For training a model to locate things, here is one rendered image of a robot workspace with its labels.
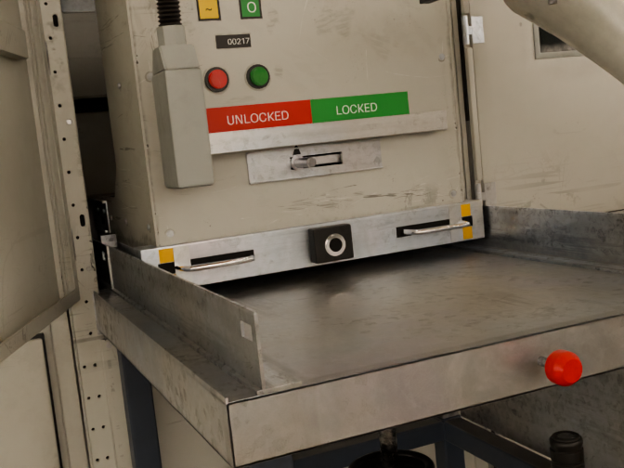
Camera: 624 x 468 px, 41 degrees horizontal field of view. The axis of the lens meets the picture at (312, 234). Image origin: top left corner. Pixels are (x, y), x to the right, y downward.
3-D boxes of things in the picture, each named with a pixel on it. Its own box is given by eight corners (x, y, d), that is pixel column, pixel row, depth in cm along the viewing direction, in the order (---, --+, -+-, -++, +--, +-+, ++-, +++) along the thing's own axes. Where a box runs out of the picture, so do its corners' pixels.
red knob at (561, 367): (589, 384, 76) (586, 350, 76) (560, 392, 75) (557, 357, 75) (555, 373, 80) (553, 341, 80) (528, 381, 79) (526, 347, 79)
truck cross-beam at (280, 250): (485, 237, 132) (482, 200, 132) (146, 294, 112) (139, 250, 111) (467, 235, 137) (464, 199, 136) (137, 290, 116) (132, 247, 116)
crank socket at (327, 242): (356, 258, 121) (353, 224, 120) (318, 265, 118) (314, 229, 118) (348, 256, 123) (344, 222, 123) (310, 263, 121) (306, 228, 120)
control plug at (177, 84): (216, 184, 104) (200, 41, 102) (177, 188, 103) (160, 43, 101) (199, 184, 112) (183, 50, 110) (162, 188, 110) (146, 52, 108)
